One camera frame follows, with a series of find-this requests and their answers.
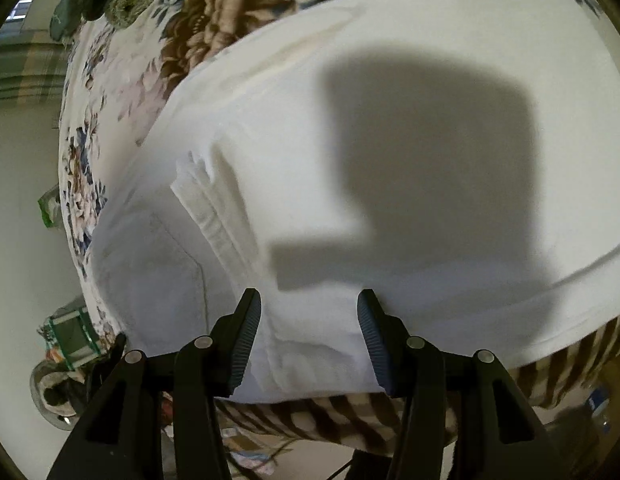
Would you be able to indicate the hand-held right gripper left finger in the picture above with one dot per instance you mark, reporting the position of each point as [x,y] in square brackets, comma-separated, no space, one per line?
[245,340]

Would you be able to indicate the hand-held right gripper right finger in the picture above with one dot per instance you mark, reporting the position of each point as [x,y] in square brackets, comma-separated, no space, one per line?
[372,345]

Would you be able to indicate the white shirt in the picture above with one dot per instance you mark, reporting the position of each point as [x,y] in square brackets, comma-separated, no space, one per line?
[440,185]

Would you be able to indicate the green and white box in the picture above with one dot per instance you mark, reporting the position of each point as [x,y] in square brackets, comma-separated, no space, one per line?
[69,334]

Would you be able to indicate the round basket with clutter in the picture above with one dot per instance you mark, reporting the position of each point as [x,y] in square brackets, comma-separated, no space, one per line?
[57,395]

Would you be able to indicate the green packet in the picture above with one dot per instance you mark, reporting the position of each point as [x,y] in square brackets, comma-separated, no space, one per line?
[50,210]

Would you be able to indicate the floral printed blanket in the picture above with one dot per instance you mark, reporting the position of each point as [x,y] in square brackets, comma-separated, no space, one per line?
[139,85]

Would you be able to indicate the plaid curtain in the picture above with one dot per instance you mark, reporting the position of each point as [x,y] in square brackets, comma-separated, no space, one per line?
[24,67]

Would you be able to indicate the window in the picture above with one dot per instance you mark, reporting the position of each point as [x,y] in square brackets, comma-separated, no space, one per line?
[20,10]

